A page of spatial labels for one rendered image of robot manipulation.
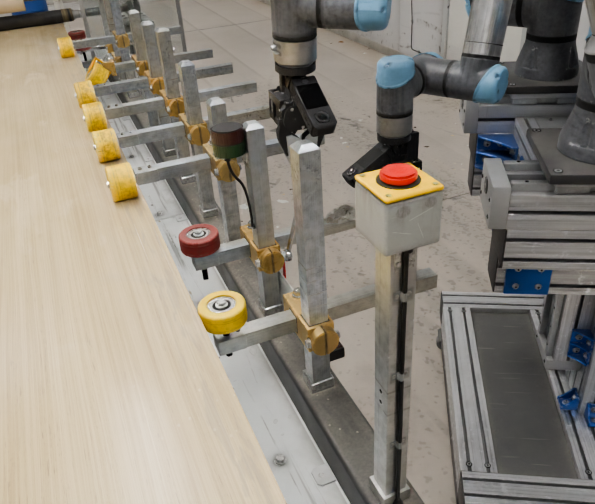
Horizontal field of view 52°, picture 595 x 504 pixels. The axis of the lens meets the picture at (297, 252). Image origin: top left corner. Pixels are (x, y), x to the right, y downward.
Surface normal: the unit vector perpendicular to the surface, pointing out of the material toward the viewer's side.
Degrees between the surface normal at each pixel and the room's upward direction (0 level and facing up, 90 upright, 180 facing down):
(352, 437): 0
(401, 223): 90
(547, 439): 0
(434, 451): 0
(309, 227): 90
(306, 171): 90
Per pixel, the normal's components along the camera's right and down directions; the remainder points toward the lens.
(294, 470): -0.06, -0.85
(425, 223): 0.39, 0.47
